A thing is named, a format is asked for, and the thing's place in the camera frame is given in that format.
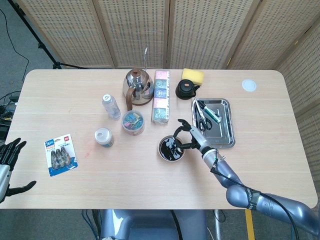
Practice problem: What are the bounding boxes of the power strip with cables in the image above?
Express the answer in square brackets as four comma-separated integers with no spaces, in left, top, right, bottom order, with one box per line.
[0,91,21,141]

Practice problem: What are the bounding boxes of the white round table grommet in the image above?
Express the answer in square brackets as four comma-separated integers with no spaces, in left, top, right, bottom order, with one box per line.
[241,79,258,92]

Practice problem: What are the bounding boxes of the grey robot torso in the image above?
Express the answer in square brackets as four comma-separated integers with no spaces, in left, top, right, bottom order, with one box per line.
[99,209,208,240]

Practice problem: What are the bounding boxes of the small white-lidded can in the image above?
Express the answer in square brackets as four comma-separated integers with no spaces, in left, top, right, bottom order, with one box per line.
[94,127,115,149]

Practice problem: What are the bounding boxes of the multicolour tissue pack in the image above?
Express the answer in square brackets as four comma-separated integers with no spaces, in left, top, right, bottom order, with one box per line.
[150,70,172,125]

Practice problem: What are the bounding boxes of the black floor cable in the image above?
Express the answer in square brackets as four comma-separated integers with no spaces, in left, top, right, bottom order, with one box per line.
[0,8,30,73]

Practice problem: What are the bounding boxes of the green marker pen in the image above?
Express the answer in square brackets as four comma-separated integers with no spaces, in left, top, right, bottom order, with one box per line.
[198,99,223,124]

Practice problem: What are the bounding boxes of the small black teapot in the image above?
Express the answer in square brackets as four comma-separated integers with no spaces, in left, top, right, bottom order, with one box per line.
[175,79,201,100]

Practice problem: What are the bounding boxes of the black tripod stand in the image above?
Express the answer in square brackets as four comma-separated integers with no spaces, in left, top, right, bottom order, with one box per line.
[7,0,88,70]

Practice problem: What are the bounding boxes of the beige bowl of dark liquid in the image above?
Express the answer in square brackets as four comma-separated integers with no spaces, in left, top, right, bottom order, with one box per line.
[157,134,186,163]

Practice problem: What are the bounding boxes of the metal table leg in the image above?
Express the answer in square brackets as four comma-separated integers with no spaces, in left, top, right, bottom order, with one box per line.
[213,209,223,240]

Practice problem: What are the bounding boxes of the clear jar of binder clips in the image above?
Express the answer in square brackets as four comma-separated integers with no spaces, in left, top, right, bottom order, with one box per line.
[121,110,146,137]

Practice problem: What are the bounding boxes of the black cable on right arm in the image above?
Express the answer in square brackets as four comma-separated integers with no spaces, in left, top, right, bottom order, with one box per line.
[210,154,302,240]

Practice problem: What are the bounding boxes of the yellow sponge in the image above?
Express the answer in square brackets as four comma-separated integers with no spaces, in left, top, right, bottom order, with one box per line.
[181,68,205,87]

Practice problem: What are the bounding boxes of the black scissors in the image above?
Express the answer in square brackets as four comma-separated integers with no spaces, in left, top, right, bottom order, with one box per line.
[193,97,213,132]

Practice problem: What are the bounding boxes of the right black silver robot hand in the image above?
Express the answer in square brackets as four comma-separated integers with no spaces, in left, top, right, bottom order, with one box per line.
[172,119,213,154]

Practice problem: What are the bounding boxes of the stainless steel tray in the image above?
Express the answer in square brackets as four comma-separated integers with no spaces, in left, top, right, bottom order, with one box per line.
[191,97,236,149]

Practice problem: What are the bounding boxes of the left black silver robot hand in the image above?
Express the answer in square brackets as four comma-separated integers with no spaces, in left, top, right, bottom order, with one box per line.
[0,138,37,203]

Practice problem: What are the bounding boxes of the wooden rattan folding screen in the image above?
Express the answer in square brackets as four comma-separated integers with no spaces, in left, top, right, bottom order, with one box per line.
[14,0,320,208]

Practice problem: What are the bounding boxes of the clear plastic water bottle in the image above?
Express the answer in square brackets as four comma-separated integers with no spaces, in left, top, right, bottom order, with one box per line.
[101,93,122,121]

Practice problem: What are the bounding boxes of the steel gooseneck kettle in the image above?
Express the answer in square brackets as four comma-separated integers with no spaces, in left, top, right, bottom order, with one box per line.
[122,47,154,112]

